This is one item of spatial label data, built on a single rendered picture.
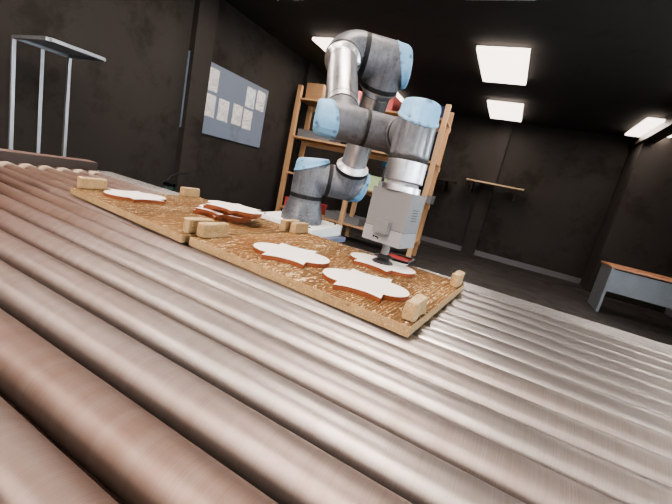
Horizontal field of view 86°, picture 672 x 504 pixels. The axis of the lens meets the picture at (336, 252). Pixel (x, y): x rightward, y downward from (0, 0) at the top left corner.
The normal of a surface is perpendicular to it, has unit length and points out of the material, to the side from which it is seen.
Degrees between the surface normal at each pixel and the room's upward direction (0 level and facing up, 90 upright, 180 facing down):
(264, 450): 40
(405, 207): 90
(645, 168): 90
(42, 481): 4
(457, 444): 32
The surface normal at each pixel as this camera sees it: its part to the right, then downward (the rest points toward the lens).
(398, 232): -0.58, 0.04
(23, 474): 0.11, -0.91
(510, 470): -0.05, -0.77
